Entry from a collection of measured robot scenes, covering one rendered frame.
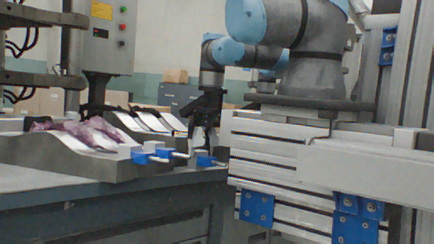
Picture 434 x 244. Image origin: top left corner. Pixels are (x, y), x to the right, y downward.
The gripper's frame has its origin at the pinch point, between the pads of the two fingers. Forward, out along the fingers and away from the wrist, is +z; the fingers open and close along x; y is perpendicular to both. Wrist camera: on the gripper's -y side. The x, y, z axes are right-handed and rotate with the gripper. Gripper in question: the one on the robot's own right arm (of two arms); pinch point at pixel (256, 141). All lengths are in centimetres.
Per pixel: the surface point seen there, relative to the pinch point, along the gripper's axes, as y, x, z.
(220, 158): 12.1, -40.2, 2.9
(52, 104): -376, 149, 13
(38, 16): -70, -57, -41
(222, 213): 14.2, -39.3, 21.2
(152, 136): 0, -60, -3
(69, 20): -63, -49, -41
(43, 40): -720, 347, -86
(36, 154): -4, -95, 1
